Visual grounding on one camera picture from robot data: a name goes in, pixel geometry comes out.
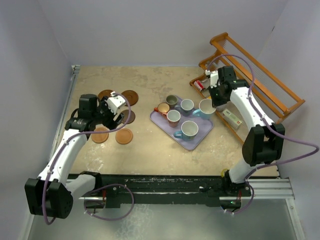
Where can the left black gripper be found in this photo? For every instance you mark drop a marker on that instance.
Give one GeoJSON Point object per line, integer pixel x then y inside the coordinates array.
{"type": "Point", "coordinates": [111, 124]}

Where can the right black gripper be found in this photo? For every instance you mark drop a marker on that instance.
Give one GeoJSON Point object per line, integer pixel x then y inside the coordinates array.
{"type": "Point", "coordinates": [216, 103]}

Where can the large light blue cup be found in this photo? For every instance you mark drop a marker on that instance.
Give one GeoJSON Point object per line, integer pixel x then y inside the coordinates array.
{"type": "Point", "coordinates": [205, 109]}

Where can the light orange wooden coaster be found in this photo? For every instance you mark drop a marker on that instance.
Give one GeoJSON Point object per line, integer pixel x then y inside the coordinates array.
{"type": "Point", "coordinates": [124, 136]}
{"type": "Point", "coordinates": [100, 135]}

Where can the reddish wooden coaster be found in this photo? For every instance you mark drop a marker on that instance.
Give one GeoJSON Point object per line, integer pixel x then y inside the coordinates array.
{"type": "Point", "coordinates": [131, 96]}
{"type": "Point", "coordinates": [106, 93]}

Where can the dark walnut coaster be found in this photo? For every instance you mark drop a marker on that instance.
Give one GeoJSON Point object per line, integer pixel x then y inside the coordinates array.
{"type": "Point", "coordinates": [128, 117]}

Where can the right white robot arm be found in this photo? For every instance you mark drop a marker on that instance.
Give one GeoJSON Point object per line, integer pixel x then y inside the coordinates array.
{"type": "Point", "coordinates": [261, 146]}

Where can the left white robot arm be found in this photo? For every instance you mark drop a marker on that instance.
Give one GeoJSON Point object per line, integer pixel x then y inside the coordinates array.
{"type": "Point", "coordinates": [50, 195]}

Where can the grey blue cup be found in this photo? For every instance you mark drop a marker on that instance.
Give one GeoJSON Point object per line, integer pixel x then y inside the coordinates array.
{"type": "Point", "coordinates": [185, 107]}

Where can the blue cup with pattern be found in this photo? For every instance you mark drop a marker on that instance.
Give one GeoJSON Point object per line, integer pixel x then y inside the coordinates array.
{"type": "Point", "coordinates": [188, 130]}

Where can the grey green cup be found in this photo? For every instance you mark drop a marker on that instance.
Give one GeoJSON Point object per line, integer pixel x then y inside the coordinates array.
{"type": "Point", "coordinates": [171, 100]}

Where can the pink red cup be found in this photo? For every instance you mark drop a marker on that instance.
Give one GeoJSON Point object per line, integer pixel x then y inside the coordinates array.
{"type": "Point", "coordinates": [173, 117]}

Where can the orange copper cup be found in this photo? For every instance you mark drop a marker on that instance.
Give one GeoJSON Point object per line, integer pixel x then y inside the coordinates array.
{"type": "Point", "coordinates": [163, 108]}

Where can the red white small box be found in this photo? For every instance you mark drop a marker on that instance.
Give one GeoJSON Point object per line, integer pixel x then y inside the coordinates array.
{"type": "Point", "coordinates": [198, 84]}

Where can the white green box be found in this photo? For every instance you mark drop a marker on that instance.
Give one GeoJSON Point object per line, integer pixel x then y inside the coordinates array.
{"type": "Point", "coordinates": [231, 119]}

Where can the lilac serving tray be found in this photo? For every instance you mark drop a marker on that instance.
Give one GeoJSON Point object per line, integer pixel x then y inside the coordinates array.
{"type": "Point", "coordinates": [181, 121]}

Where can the orange wooden rack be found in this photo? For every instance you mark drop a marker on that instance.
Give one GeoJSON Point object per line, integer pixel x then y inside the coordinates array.
{"type": "Point", "coordinates": [271, 93]}

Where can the yellow tape roll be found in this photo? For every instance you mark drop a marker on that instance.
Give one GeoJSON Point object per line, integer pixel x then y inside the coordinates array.
{"type": "Point", "coordinates": [223, 172]}

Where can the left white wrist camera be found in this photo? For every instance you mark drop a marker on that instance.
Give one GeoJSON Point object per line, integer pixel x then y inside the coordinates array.
{"type": "Point", "coordinates": [115, 102]}

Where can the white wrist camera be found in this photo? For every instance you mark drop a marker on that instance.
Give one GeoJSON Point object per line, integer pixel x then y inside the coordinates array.
{"type": "Point", "coordinates": [115, 102]}
{"type": "Point", "coordinates": [214, 78]}

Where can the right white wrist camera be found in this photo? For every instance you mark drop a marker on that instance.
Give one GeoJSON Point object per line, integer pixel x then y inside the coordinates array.
{"type": "Point", "coordinates": [214, 78]}

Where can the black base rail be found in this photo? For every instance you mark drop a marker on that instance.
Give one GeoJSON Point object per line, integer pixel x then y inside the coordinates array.
{"type": "Point", "coordinates": [208, 190]}

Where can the aluminium frame profile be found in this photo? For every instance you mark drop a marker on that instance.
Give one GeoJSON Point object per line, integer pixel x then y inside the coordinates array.
{"type": "Point", "coordinates": [272, 188]}

